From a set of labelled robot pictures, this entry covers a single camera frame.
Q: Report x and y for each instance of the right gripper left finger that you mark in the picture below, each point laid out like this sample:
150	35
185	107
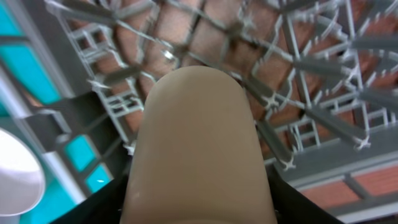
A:
103	207

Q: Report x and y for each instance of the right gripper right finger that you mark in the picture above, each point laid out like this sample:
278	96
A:
291	207

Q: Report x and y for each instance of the white cup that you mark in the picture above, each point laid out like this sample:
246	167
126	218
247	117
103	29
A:
197	158

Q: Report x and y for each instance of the grey bowl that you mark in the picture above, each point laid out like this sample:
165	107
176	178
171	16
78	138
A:
22	176

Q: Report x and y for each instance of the teal serving tray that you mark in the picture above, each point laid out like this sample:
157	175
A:
44	88

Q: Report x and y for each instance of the grey dish rack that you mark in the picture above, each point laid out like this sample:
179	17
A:
321	78

